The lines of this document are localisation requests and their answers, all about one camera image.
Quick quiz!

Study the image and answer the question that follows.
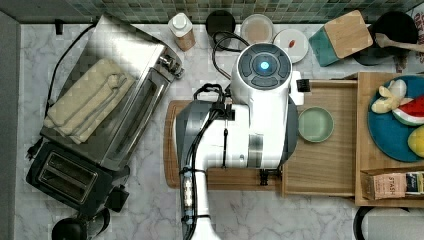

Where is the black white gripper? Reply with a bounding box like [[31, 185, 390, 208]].
[[289, 71, 311, 106]]

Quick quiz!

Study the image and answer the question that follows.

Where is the Stash tea box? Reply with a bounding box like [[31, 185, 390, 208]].
[[361, 173, 407, 200]]

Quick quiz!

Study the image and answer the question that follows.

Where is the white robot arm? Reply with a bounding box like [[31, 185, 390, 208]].
[[173, 43, 310, 240]]

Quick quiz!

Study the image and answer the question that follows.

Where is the beige folded towel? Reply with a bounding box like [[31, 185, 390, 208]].
[[43, 59, 135, 144]]

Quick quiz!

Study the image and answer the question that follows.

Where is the black cup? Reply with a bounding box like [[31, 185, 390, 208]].
[[205, 10, 236, 47]]

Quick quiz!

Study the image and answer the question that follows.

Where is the black power cord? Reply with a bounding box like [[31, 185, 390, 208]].
[[25, 23, 97, 161]]

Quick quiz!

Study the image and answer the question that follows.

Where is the silver toaster oven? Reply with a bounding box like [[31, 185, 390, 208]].
[[41, 14, 184, 171]]

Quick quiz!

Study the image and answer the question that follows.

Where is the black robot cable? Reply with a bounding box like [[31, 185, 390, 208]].
[[178, 31, 251, 240]]

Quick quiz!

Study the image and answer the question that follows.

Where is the wooden drawer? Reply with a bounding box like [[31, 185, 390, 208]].
[[207, 80, 357, 197]]

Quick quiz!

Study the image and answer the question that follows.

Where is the dark tea box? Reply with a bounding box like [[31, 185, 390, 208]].
[[406, 172, 423, 195]]

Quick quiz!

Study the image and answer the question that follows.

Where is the clear jar with lid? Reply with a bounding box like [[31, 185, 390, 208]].
[[240, 14, 274, 44]]

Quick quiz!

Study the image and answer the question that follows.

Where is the blue plate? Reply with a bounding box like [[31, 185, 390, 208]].
[[367, 75, 424, 163]]

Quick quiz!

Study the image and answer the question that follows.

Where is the black two-slot toaster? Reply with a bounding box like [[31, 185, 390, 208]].
[[26, 142, 130, 216]]

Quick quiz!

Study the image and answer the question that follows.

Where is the white round lid container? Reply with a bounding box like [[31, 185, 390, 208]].
[[273, 29, 309, 63]]

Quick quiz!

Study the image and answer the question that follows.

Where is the teal box wooden lid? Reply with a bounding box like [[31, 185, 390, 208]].
[[308, 10, 373, 67]]

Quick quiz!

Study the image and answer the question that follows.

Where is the wooden cutting board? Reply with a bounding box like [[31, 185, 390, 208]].
[[163, 100, 190, 189]]

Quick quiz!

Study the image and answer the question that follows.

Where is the yellow toy lemon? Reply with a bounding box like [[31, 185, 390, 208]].
[[408, 126, 424, 157]]

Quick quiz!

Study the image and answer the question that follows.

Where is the black round appliance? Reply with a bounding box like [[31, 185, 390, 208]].
[[51, 208, 110, 240]]

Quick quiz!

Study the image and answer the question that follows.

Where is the grey round appliance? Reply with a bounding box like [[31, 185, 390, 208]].
[[353, 206, 424, 240]]

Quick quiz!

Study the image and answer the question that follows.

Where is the wooden spoon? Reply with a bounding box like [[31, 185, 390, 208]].
[[375, 33, 424, 53]]

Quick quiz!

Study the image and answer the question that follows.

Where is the toy banana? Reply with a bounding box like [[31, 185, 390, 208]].
[[371, 79, 412, 114]]

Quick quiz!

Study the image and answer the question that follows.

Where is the black pot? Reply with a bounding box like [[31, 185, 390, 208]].
[[353, 11, 418, 66]]

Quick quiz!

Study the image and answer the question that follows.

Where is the toy watermelon slice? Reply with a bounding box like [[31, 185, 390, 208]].
[[392, 95, 424, 126]]

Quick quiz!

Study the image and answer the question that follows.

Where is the green ceramic bowl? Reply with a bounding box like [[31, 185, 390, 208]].
[[298, 107, 334, 143]]

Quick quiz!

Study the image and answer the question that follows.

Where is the white-capped spice bottle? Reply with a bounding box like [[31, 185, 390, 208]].
[[168, 13, 196, 51]]

